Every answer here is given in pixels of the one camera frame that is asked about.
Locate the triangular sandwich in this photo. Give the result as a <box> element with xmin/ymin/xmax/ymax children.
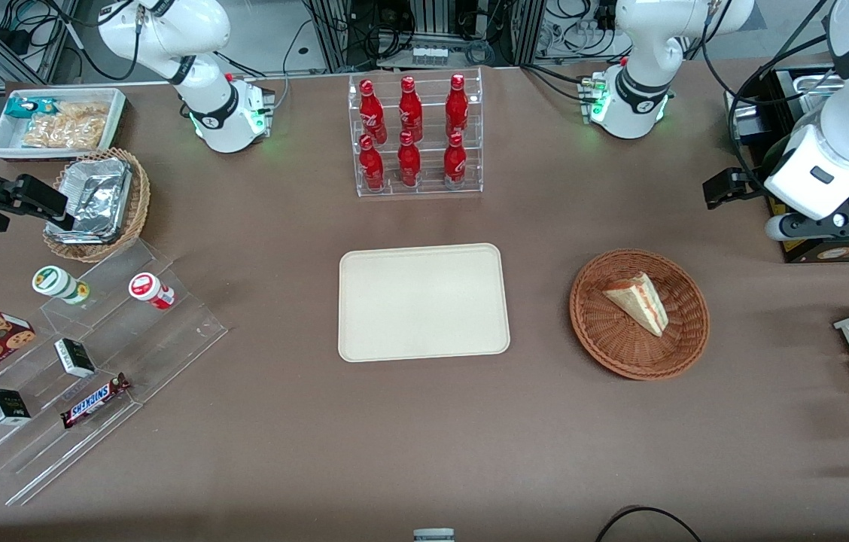
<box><xmin>603</xmin><ymin>272</ymin><xmax>670</xmax><ymax>337</ymax></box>

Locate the aluminium foil food tray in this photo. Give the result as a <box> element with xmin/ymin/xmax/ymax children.
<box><xmin>59</xmin><ymin>157</ymin><xmax>133</xmax><ymax>227</ymax></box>
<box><xmin>44</xmin><ymin>215</ymin><xmax>124</xmax><ymax>245</ymax></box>

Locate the light tan wicker basket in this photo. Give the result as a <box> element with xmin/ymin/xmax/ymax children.
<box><xmin>42</xmin><ymin>148</ymin><xmax>151</xmax><ymax>263</ymax></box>

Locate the round brown wicker basket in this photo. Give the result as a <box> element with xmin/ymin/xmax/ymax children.
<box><xmin>569</xmin><ymin>248</ymin><xmax>711</xmax><ymax>381</ymax></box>

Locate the beige rectangular serving tray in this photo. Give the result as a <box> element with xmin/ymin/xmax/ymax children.
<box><xmin>338</xmin><ymin>242</ymin><xmax>511</xmax><ymax>364</ymax></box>

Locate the clear bag of chips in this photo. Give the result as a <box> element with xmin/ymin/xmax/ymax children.
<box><xmin>48</xmin><ymin>101</ymin><xmax>111</xmax><ymax>129</ymax></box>
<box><xmin>21</xmin><ymin>114</ymin><xmax>105</xmax><ymax>150</ymax></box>

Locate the white plastic snack bin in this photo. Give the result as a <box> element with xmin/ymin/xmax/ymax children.
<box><xmin>0</xmin><ymin>87</ymin><xmax>128</xmax><ymax>160</ymax></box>

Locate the white cup green lid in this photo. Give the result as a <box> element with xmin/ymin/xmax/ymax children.
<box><xmin>32</xmin><ymin>265</ymin><xmax>91</xmax><ymax>306</ymax></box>

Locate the teal snack packet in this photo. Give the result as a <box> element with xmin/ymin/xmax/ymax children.
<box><xmin>5</xmin><ymin>96</ymin><xmax>60</xmax><ymax>120</ymax></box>

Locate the stainless steel warmer pan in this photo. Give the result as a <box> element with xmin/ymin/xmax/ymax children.
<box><xmin>774</xmin><ymin>66</ymin><xmax>843</xmax><ymax>102</ymax></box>

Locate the white cup red lid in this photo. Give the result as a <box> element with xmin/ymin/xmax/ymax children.
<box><xmin>128</xmin><ymin>272</ymin><xmax>176</xmax><ymax>311</ymax></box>

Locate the small black carton box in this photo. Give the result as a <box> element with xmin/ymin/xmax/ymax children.
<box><xmin>53</xmin><ymin>337</ymin><xmax>97</xmax><ymax>379</ymax></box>
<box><xmin>0</xmin><ymin>388</ymin><xmax>32</xmax><ymax>427</ymax></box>

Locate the clear acrylic stepped display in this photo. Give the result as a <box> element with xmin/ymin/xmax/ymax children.
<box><xmin>0</xmin><ymin>239</ymin><xmax>230</xmax><ymax>507</ymax></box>

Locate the Snickers chocolate bar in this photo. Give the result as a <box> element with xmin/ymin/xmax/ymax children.
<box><xmin>60</xmin><ymin>373</ymin><xmax>132</xmax><ymax>430</ymax></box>

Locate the red aluminium cola bottle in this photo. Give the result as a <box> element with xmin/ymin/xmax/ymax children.
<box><xmin>358</xmin><ymin>78</ymin><xmax>388</xmax><ymax>144</ymax></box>
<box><xmin>445</xmin><ymin>73</ymin><xmax>470</xmax><ymax>140</ymax></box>
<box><xmin>397</xmin><ymin>75</ymin><xmax>424</xmax><ymax>142</ymax></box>
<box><xmin>358</xmin><ymin>135</ymin><xmax>385</xmax><ymax>191</ymax></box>
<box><xmin>397</xmin><ymin>131</ymin><xmax>422</xmax><ymax>189</ymax></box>
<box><xmin>443</xmin><ymin>132</ymin><xmax>468</xmax><ymax>189</ymax></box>

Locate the clear acrylic bottle rack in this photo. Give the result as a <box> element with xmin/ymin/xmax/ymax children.
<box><xmin>348</xmin><ymin>68</ymin><xmax>484</xmax><ymax>198</ymax></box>

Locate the brown table cover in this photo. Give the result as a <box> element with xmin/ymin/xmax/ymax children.
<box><xmin>0</xmin><ymin>56</ymin><xmax>849</xmax><ymax>542</ymax></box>

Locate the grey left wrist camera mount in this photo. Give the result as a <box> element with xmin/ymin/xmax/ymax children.
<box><xmin>765</xmin><ymin>205</ymin><xmax>849</xmax><ymax>243</ymax></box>

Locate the black floor cable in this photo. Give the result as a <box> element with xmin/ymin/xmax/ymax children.
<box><xmin>594</xmin><ymin>506</ymin><xmax>704</xmax><ymax>542</ymax></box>

